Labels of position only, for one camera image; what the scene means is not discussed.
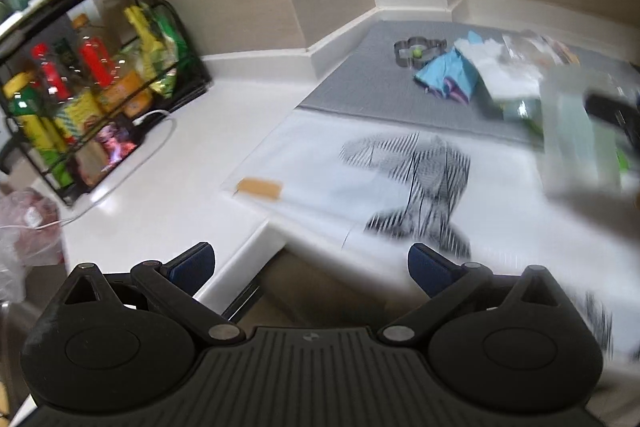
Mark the white patterned cutting mat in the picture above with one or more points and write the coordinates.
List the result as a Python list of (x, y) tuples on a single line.
[(375, 189)]

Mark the white paper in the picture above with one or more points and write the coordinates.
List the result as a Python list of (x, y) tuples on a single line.
[(506, 79)]

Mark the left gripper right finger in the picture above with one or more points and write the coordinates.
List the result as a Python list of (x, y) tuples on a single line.
[(448, 287)]

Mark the tan sticky label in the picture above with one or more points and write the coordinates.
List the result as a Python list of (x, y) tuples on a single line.
[(260, 188)]

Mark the green yellow bottle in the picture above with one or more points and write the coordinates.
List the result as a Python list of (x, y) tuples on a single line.
[(27, 106)]

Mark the black wire spice rack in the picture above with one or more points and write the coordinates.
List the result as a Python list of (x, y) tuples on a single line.
[(83, 82)]

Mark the metal flower cookie cutter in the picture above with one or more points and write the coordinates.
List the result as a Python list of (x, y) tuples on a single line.
[(417, 52)]

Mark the red cap sauce bottle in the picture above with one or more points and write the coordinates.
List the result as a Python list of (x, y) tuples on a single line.
[(95, 55)]

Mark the grey dish mat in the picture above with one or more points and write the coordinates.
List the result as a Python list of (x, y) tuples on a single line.
[(369, 84)]

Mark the smartphone with lit screen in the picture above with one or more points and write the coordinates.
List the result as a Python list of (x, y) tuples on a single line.
[(116, 141)]

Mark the clear pink plastic bag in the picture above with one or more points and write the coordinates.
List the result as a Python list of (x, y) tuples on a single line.
[(31, 237)]

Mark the clear plastic container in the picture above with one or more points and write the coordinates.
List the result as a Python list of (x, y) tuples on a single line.
[(580, 154)]

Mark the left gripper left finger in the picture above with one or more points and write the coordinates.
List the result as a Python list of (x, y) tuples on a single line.
[(170, 288)]

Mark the yellow green snack bag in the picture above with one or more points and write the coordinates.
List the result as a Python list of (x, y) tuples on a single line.
[(162, 51)]

